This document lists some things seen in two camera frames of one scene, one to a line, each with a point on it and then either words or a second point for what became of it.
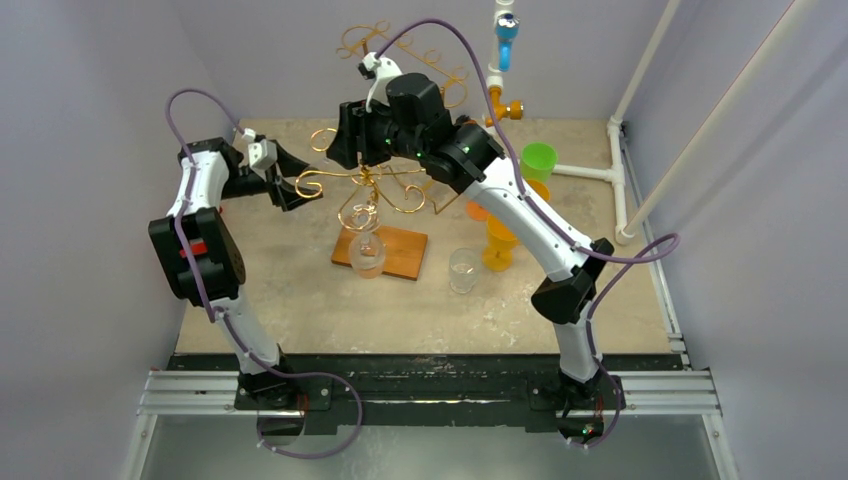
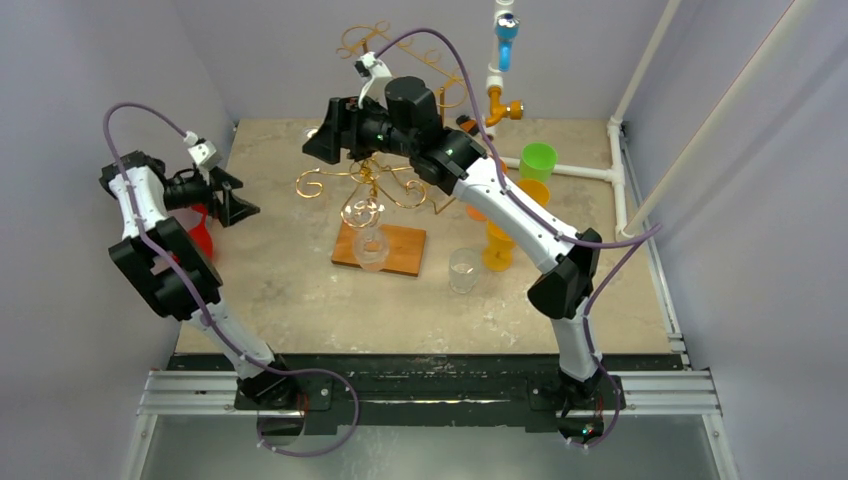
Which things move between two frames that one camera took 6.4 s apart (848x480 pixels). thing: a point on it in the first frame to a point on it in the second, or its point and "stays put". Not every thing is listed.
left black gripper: x=285 y=194 to x=232 y=208
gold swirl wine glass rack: x=370 y=248 stays put
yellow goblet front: x=500 y=241 stays put
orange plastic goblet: x=476 y=211 stays put
